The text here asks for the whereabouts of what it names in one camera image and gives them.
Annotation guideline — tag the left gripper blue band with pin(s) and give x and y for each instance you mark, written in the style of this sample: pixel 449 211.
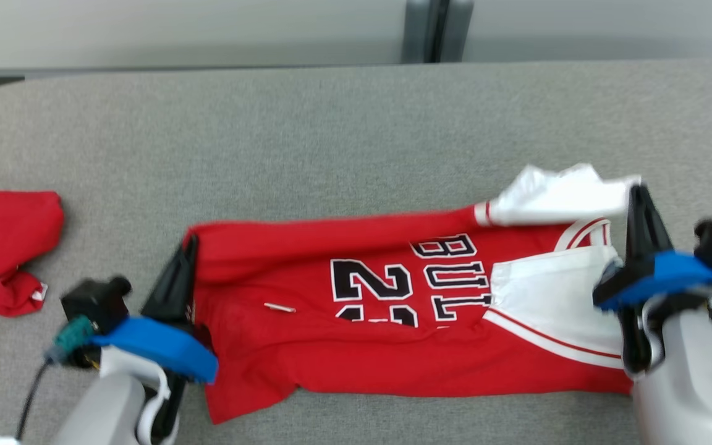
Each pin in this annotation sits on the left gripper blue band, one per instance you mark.
pixel 158 343

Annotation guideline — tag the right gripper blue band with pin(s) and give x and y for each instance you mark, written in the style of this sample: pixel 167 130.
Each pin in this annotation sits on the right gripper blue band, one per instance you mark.
pixel 671 272

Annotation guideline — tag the red and white basketball jersey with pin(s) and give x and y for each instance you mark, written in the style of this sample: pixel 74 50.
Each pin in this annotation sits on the red and white basketball jersey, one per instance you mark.
pixel 331 358

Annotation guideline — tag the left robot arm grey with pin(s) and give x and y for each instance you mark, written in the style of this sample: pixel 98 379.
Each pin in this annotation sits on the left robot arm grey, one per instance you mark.
pixel 109 408

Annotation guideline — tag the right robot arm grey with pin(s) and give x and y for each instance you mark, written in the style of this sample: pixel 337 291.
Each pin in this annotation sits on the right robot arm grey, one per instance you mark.
pixel 690 371

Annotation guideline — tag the red shorts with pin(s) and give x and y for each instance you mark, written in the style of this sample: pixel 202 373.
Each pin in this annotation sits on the red shorts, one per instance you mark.
pixel 4 235

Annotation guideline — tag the dark grey post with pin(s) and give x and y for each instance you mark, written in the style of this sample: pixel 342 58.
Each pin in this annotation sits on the dark grey post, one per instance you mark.
pixel 436 31

